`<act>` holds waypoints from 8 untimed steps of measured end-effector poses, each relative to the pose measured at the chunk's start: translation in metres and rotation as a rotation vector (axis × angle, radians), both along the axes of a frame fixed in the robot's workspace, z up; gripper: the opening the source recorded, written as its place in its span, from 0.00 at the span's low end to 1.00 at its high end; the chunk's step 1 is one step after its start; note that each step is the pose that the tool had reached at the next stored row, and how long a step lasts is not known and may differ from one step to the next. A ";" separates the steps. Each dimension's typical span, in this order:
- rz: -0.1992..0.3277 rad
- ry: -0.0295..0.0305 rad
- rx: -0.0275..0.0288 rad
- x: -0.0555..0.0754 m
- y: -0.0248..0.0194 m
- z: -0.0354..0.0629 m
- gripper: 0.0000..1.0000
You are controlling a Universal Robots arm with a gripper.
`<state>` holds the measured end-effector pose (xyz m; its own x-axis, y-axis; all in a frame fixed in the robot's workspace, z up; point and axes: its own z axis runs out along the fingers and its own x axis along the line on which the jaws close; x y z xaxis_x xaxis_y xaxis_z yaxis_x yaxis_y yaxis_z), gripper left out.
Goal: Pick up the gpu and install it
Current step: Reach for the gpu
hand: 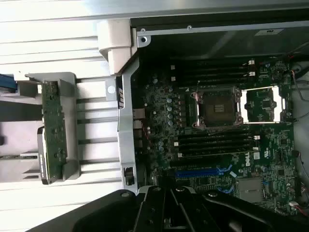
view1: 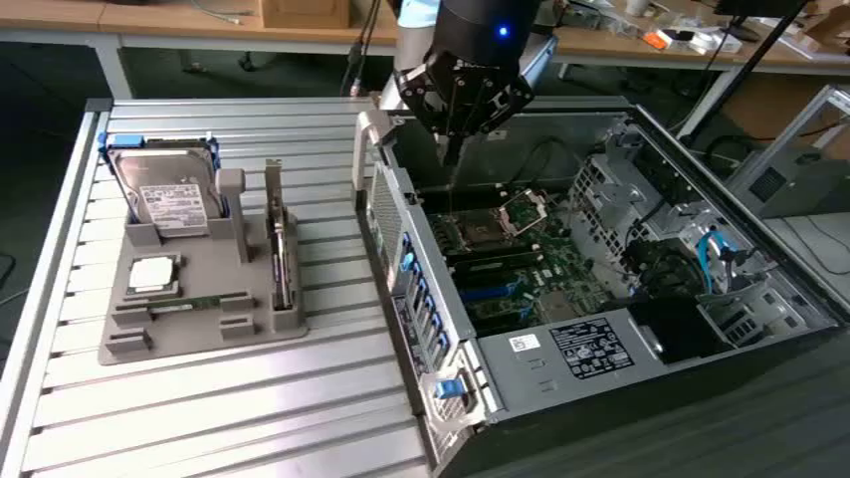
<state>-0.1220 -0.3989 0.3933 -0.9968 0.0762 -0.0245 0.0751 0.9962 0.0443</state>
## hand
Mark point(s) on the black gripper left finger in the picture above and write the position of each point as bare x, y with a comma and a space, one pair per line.
108, 212

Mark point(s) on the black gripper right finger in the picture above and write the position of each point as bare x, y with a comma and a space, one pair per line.
229, 215

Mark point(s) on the silver chipset heatsink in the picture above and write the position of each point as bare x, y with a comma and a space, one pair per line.
249, 189

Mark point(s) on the blue expansion slot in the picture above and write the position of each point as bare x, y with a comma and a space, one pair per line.
198, 174

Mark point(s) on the black expansion slot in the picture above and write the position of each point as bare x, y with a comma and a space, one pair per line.
193, 164

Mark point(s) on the black RAM slot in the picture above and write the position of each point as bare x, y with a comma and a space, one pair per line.
214, 141
214, 135
214, 63
214, 154
214, 81
214, 69
214, 147
214, 74

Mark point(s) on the green Dell motherboard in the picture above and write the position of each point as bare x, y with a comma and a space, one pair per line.
277, 154

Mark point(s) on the open black PC case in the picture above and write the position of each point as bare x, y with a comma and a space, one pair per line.
125, 120

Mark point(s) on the CPU socket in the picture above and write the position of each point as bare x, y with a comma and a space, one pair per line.
218, 108

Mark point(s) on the metal socket cover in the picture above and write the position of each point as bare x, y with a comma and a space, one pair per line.
263, 105

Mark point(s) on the grey parts rack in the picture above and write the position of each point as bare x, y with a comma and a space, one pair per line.
67, 88

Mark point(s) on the blue disk caddy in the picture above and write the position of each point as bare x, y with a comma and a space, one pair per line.
7, 83

